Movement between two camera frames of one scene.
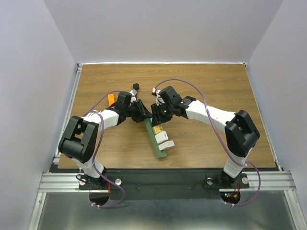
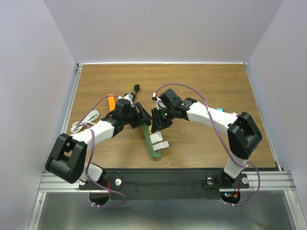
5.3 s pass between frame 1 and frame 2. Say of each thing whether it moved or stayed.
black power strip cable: stayed
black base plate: stayed
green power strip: moved
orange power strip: stayed
